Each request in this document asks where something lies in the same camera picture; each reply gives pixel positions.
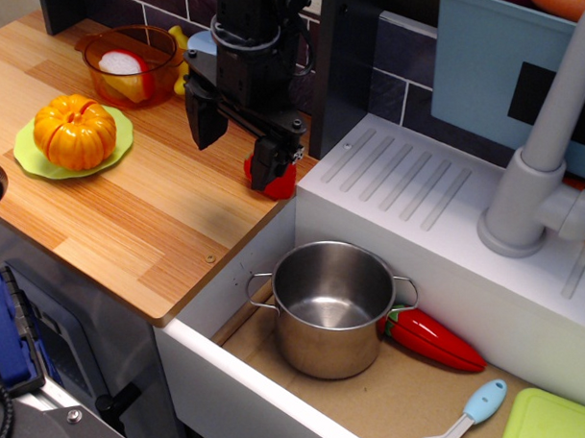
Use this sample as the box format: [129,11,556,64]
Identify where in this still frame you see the red white toy apple slice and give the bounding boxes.
[98,49,154,100]

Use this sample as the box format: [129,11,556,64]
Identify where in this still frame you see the dark grey shelf post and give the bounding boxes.
[39,0,87,36]
[308,0,441,164]

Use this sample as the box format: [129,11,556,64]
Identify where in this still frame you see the light green plate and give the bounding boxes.
[13,95,134,180]

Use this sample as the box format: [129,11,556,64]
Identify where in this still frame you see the white spatula blue handle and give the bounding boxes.
[426,379,508,438]

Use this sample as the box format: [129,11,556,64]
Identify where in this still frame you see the dark grey shelf post left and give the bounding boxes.
[39,0,87,36]

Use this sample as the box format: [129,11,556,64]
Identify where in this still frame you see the white toy sink unit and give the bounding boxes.
[156,116,585,438]

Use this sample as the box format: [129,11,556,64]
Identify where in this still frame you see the grey toy faucet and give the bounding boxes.
[477,13,585,257]

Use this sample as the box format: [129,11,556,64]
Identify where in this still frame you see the light green cutting board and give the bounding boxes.
[502,388,585,438]

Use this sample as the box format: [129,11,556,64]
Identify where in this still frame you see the light blue round disc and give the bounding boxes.
[187,31,217,56]

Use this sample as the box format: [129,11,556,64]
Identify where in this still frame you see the red toy chili pepper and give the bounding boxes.
[377,304,487,373]

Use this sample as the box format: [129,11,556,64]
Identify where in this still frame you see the orange transparent bowl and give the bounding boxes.
[76,25,183,109]

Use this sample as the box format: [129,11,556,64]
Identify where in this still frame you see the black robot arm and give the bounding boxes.
[184,0,314,191]

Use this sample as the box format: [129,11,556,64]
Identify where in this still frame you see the yellow toy food piece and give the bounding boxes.
[104,75,153,103]

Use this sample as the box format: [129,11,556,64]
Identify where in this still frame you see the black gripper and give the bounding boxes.
[183,33,306,191]

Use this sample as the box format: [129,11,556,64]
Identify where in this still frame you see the orange toy pumpkin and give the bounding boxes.
[33,94,117,171]

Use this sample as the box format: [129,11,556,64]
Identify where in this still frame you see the stainless steel pot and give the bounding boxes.
[264,240,420,380]

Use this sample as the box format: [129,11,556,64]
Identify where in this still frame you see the blue clamp device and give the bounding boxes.
[0,267,46,398]

